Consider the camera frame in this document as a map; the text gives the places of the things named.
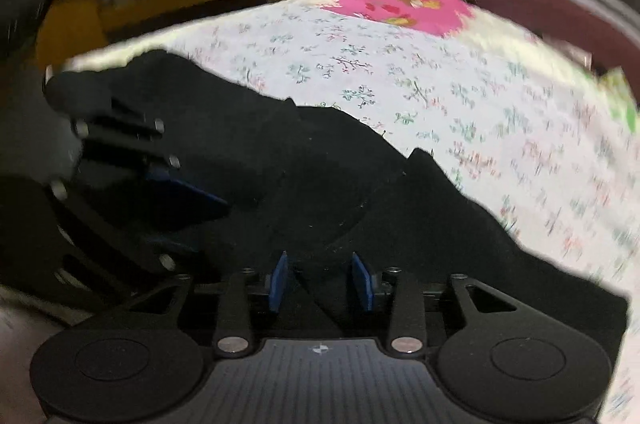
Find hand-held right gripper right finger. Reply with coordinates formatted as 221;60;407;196
350;251;518;353

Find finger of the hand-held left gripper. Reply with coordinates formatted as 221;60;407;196
50;181;202;276
72;101;229;221

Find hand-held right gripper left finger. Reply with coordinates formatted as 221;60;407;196
122;251;296;355

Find black pants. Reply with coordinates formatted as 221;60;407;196
45;49;631;405

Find white floral bedsheet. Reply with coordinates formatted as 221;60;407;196
60;0;640;424

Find pink and cream quilt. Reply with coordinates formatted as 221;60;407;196
320;0;481;38

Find green cloth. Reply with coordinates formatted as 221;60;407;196
599;71;638;130

